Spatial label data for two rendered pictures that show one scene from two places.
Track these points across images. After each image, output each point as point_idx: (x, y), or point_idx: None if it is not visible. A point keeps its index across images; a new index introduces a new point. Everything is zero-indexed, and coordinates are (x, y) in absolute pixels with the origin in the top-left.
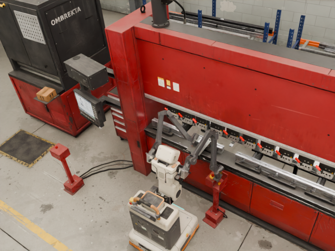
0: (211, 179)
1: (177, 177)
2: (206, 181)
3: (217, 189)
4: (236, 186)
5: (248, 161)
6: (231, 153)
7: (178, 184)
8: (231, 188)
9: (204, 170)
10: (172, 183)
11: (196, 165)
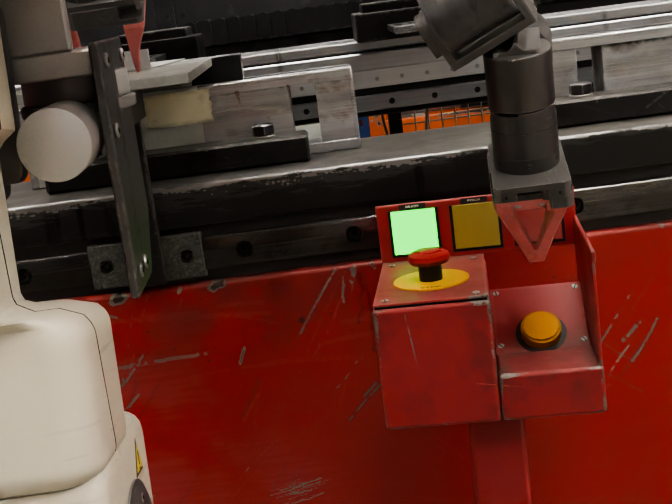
0: (448, 291)
1: (64, 127)
2: (387, 357)
3: (567, 374)
4: (636, 396)
5: (640, 59)
6: (430, 130)
7: (105, 324)
8: (587, 476)
9: (249, 422)
10: (1, 283)
11: (135, 411)
